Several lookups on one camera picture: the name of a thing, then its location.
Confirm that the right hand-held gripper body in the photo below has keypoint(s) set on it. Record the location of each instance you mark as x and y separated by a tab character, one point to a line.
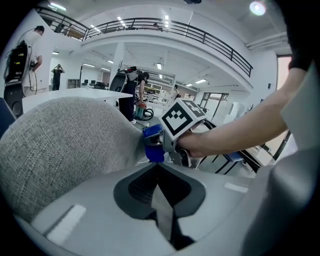
177	117

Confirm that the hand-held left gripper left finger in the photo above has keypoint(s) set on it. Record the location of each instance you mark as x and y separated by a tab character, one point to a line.
100	212

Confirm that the grey shell chair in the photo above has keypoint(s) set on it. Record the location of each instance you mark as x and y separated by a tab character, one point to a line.
62	150

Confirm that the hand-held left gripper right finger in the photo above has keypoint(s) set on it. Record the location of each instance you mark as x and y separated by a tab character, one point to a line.
220	200

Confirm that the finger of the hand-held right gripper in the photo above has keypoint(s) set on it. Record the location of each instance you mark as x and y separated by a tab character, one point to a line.
155	140

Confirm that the blue chair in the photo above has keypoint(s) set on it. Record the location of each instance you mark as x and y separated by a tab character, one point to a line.
6	117
233	156

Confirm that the vacuum cleaner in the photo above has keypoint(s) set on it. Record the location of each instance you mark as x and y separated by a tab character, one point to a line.
140	110

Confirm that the white table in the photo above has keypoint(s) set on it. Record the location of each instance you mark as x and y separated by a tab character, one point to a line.
75	92

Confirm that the person's white vest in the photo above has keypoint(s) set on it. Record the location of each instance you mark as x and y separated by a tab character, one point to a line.
307	112

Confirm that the black balcony railing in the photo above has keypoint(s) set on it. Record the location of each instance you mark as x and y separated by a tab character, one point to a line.
225	48

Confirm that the person's black top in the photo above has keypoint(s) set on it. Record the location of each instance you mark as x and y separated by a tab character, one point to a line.
305	37

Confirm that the person's right forearm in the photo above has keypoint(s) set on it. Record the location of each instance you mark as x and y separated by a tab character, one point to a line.
250	130

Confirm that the person's right hand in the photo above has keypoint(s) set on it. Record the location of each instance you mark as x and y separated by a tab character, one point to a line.
197	145

